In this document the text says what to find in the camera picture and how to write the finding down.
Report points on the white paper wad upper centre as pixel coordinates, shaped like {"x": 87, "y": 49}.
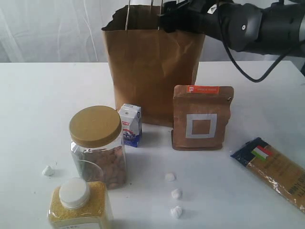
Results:
{"x": 170, "y": 177}

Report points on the spaghetti packet with Italian flag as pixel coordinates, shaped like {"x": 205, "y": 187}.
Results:
{"x": 279, "y": 172}

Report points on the brown kraft pouch orange label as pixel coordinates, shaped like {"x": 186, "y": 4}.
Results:
{"x": 200, "y": 116}

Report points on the nut jar with gold lid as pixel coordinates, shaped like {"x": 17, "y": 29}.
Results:
{"x": 97, "y": 146}

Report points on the brown paper shopping bag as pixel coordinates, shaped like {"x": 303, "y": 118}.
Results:
{"x": 146, "y": 63}

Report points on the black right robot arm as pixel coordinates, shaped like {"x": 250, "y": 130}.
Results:
{"x": 244, "y": 27}

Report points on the white paper wad middle centre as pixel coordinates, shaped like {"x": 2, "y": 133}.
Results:
{"x": 177, "y": 193}

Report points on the small blue white milk carton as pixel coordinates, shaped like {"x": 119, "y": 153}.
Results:
{"x": 131, "y": 119}

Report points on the yellow grain bottle white cap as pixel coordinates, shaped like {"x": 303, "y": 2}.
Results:
{"x": 78, "y": 204}

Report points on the white paper wad lower centre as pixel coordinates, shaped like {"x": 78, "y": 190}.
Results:
{"x": 176, "y": 212}

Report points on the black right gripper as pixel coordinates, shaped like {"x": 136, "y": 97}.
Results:
{"x": 197, "y": 16}

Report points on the white paper wad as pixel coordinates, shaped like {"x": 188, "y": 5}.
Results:
{"x": 48, "y": 171}
{"x": 176, "y": 212}
{"x": 177, "y": 193}
{"x": 170, "y": 177}

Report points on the white backdrop curtain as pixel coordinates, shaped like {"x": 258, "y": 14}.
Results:
{"x": 57, "y": 30}

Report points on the white paper wad far left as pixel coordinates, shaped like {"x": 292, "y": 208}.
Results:
{"x": 48, "y": 171}

